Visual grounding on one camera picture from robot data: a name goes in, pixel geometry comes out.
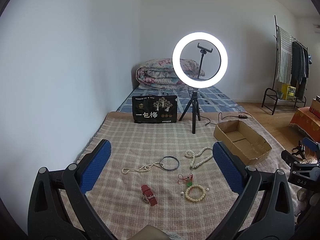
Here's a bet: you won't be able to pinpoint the folded floral quilt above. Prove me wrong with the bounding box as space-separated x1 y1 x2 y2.
136 59 205 89

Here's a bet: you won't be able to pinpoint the dark blue bangle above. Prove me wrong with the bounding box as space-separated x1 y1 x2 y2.
159 155 180 171

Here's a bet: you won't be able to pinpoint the red cord pendant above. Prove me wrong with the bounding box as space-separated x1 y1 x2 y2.
177 173 193 187

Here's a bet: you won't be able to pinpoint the cardboard box with books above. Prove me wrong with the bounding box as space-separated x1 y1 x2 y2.
309 95 320 117

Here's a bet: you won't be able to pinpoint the cream bead bracelet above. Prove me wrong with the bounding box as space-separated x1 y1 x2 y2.
184 184 207 202

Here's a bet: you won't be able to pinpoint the blue checkered bed sheet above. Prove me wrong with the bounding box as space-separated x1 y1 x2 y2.
117 86 245 113

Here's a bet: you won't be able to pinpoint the black tripod stand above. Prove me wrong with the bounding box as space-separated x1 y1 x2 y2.
179 88 201 134

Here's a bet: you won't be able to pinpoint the small black floor tripod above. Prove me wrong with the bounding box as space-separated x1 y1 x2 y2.
292 140 306 160

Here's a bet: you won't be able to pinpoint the yellow box on rack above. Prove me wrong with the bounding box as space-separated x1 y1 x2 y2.
281 83 296 101

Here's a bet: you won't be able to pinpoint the black snack bag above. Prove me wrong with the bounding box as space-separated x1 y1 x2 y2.
132 95 177 124

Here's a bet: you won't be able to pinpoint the brown cardboard box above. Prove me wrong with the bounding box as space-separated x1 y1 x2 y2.
214 120 272 165

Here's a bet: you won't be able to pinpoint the white ring light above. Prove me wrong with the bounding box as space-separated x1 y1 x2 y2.
171 31 228 90

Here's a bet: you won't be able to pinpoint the thin pearl necklace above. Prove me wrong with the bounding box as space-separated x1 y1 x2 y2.
121 161 164 175

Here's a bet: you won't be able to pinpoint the beige plaid blanket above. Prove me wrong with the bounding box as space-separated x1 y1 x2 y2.
58 110 304 240

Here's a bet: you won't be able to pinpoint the red watch strap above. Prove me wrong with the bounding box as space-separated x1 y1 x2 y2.
140 184 158 207

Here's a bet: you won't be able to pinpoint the black clothes rack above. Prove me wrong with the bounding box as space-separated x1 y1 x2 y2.
261 15 309 116

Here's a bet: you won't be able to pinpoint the black phone holder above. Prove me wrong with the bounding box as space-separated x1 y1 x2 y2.
197 43 213 78

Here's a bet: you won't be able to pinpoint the orange cloth covered table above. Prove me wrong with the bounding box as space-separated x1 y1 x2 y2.
289 107 320 142

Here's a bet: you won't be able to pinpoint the dark hanging clothes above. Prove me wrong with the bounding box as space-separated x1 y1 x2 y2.
290 41 309 100

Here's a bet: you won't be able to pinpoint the black power cable with remote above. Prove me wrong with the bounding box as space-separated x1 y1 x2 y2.
199 112 253 127

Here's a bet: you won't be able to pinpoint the striped hanging cloth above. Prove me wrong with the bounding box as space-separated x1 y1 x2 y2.
276 26 292 84

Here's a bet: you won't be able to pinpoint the thick twisted pearl necklace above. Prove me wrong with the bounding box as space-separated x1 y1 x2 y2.
184 146 214 170

